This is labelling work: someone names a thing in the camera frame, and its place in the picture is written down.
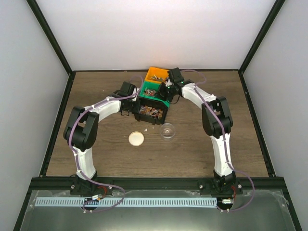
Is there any black candy bin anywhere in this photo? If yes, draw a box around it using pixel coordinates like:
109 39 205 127
132 98 169 125

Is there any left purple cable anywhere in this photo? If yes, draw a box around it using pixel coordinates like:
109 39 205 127
68 76 144 214

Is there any black front frame beam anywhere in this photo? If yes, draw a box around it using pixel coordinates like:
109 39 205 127
29 176 286 193

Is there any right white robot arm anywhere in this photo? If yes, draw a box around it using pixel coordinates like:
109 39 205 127
158 68 236 194

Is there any light blue slotted rail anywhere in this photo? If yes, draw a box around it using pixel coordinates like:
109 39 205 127
35 197 217 208

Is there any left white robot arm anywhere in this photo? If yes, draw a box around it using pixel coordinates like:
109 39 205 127
63 82 141 194

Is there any clear plastic jar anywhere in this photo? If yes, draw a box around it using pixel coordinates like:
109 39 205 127
159 123 176 141

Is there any orange candy bin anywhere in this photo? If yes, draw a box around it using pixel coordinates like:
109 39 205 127
145 67 168 83

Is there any cream jar lid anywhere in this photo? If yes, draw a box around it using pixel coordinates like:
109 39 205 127
128 131 144 146

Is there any green candy bin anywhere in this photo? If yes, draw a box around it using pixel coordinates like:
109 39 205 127
139 81 170 107

